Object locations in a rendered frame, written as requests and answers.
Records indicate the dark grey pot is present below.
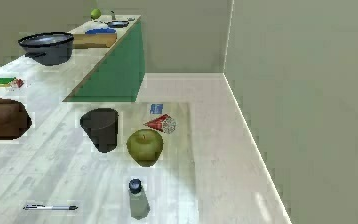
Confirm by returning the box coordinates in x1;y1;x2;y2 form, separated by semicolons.
17;31;75;67

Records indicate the blue card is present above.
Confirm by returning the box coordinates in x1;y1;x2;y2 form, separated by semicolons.
149;103;164;115

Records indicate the small green apple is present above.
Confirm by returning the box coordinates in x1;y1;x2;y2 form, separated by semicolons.
89;8;102;21

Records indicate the clear bottle with dark cap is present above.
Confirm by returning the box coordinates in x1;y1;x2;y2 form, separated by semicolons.
127;178;151;221

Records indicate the tan box with blue top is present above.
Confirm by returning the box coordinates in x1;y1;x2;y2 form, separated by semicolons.
72;27;118;50

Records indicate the dark grey cup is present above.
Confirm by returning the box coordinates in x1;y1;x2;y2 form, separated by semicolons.
79;107;120;154

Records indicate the green kitchen counter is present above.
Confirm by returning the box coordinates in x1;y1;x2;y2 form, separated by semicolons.
0;14;147;224

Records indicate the black pan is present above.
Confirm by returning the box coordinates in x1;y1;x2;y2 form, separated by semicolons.
106;20;131;29

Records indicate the brown bread loaf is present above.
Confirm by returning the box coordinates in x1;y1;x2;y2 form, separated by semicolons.
0;97;33;141

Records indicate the green book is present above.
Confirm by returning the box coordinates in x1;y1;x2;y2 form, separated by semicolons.
0;77;25;90

